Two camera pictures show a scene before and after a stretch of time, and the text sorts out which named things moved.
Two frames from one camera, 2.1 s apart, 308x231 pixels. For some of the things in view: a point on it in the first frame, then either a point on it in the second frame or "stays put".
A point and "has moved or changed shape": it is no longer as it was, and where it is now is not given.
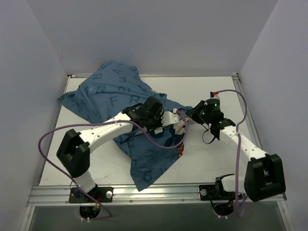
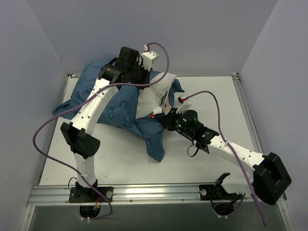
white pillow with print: x=177 y=139 -> x=155 y=96
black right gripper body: x=196 y=113 -> x=170 y=119
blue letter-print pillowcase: x=108 y=90 has moved or changed shape
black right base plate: x=214 y=192 stays put
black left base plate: x=100 y=194 stays put
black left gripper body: x=161 y=119 -> x=140 y=78
